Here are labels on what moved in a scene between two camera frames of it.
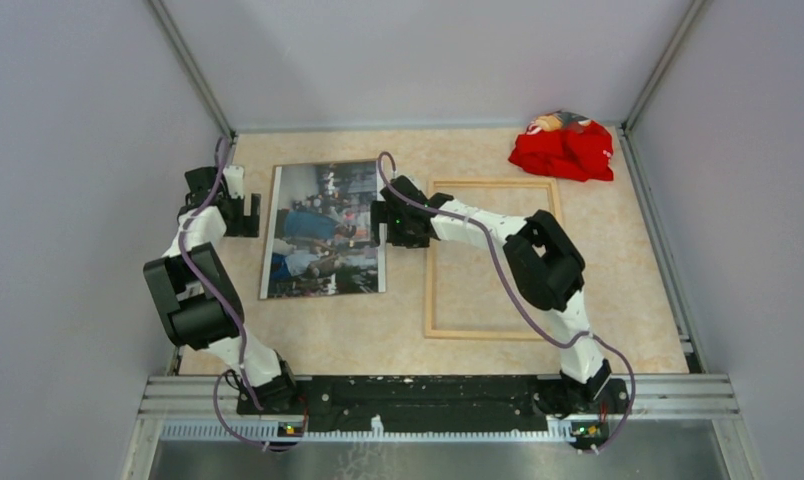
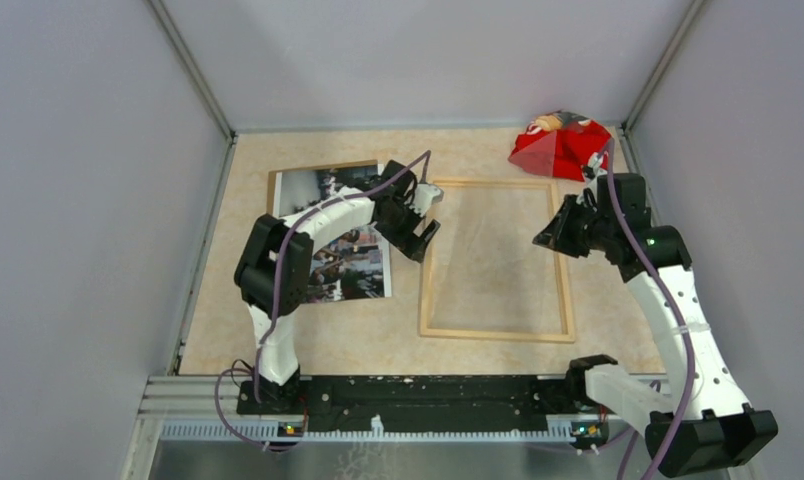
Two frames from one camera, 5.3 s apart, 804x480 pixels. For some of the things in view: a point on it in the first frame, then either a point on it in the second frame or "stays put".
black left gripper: (245, 225) -> (407, 241)
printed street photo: (319, 239) stays put
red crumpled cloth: (565, 145) stays put
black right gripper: (383, 213) -> (555, 234)
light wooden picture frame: (431, 334) stays put
